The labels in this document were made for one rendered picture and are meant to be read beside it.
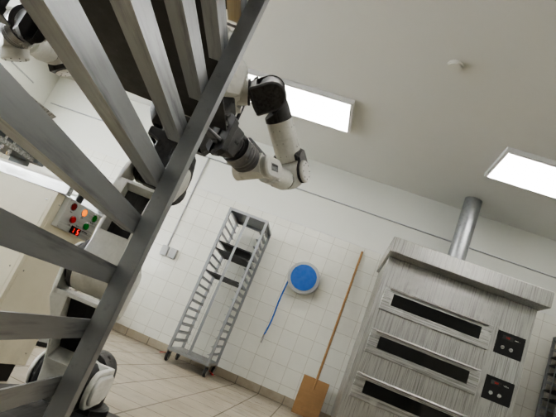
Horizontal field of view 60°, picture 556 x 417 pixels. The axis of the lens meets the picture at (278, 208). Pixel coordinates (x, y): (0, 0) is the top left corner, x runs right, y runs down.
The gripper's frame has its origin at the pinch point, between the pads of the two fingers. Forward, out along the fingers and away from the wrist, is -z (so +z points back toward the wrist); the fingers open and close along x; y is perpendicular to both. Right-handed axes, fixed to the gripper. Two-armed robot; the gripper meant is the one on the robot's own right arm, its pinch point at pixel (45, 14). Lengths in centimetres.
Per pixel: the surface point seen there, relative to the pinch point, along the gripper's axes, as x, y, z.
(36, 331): -54, 9, -50
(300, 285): 33, 419, 278
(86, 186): -37, 4, -55
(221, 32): -0.2, 16.6, -42.4
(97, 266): -44, 15, -44
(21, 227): -44, -2, -61
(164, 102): -19, 11, -47
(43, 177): -16, 51, 116
